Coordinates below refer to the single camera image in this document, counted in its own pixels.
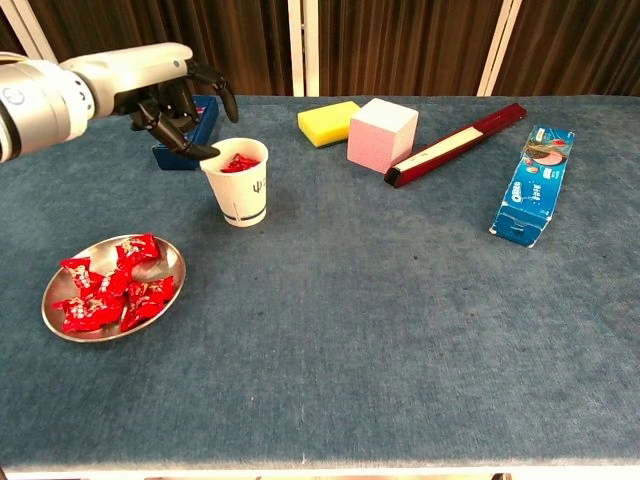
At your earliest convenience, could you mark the white frame post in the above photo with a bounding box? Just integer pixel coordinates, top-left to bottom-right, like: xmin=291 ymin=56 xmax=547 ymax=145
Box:
xmin=287 ymin=0 xmax=306 ymax=97
xmin=304 ymin=0 xmax=321 ymax=97
xmin=476 ymin=0 xmax=524 ymax=97
xmin=0 ymin=0 xmax=59 ymax=64

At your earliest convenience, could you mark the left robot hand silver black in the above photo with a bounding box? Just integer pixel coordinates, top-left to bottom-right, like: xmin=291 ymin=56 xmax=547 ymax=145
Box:
xmin=58 ymin=42 xmax=240 ymax=161

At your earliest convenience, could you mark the dark brown curtain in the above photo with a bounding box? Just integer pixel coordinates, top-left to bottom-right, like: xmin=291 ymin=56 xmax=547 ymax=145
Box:
xmin=318 ymin=0 xmax=507 ymax=97
xmin=27 ymin=0 xmax=295 ymax=97
xmin=493 ymin=0 xmax=640 ymax=97
xmin=0 ymin=14 xmax=26 ymax=56

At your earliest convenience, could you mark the dark blue printed box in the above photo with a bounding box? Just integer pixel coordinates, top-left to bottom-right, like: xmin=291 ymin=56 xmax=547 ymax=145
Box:
xmin=152 ymin=94 xmax=220 ymax=172

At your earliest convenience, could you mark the long dark red box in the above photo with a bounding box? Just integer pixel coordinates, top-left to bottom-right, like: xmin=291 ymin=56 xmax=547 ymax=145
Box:
xmin=383 ymin=102 xmax=529 ymax=190

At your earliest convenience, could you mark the pink foam cube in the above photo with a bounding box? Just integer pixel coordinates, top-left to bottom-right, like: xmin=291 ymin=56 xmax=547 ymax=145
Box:
xmin=346 ymin=97 xmax=420 ymax=175

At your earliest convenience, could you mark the blue table cloth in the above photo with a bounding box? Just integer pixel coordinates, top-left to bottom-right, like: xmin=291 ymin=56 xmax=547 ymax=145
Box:
xmin=0 ymin=94 xmax=640 ymax=474

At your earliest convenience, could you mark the yellow sponge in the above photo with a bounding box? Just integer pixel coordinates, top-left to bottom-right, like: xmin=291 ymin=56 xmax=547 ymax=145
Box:
xmin=297 ymin=100 xmax=362 ymax=149

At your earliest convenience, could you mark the white paper cup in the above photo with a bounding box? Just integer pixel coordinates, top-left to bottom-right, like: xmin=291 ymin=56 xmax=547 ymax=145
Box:
xmin=198 ymin=137 xmax=270 ymax=229

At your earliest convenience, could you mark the blue Oreo cookie box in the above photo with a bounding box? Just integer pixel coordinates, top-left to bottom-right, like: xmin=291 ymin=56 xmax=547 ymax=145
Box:
xmin=488 ymin=124 xmax=576 ymax=249

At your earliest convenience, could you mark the round metal plate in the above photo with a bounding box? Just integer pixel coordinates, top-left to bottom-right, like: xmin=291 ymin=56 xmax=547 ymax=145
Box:
xmin=41 ymin=234 xmax=187 ymax=344

